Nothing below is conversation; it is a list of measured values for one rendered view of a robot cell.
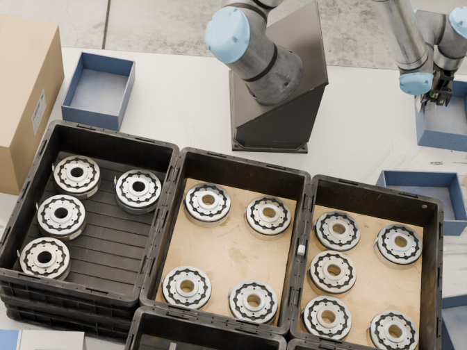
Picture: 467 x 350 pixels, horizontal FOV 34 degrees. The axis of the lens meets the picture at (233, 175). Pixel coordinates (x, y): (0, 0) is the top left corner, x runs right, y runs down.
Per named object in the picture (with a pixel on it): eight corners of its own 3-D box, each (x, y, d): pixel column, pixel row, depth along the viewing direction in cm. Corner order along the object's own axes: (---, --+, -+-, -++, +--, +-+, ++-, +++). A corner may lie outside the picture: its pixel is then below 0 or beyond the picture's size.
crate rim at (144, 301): (181, 151, 172) (181, 144, 170) (310, 178, 171) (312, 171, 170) (137, 309, 149) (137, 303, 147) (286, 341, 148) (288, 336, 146)
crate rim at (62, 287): (52, 123, 173) (51, 117, 171) (181, 151, 172) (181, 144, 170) (-12, 277, 149) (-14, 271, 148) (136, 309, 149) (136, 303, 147)
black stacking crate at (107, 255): (56, 150, 180) (52, 119, 171) (178, 175, 180) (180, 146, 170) (-4, 298, 157) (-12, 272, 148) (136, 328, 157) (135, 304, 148)
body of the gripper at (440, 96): (418, 104, 198) (432, 73, 188) (416, 80, 203) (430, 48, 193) (447, 108, 198) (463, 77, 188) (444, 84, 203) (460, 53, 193)
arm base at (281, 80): (256, 63, 197) (233, 42, 191) (305, 46, 188) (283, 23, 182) (250, 112, 190) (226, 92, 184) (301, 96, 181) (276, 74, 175)
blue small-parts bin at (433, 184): (383, 234, 189) (390, 219, 184) (374, 185, 198) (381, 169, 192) (460, 236, 192) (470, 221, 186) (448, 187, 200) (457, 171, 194)
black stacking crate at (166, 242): (179, 176, 180) (182, 146, 170) (301, 201, 179) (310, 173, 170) (137, 328, 157) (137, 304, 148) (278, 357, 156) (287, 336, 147)
